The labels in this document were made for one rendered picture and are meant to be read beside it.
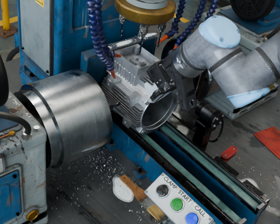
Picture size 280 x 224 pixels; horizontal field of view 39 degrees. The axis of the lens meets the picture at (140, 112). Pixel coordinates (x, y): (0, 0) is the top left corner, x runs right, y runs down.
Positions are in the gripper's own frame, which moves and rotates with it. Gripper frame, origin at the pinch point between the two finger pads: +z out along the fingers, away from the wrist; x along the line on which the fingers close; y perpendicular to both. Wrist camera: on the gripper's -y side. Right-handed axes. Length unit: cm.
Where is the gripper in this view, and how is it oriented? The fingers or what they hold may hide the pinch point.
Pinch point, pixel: (153, 101)
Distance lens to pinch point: 119.3
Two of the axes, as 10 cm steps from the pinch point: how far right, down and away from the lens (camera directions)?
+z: -4.5, 3.9, 8.1
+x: -7.5, 3.3, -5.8
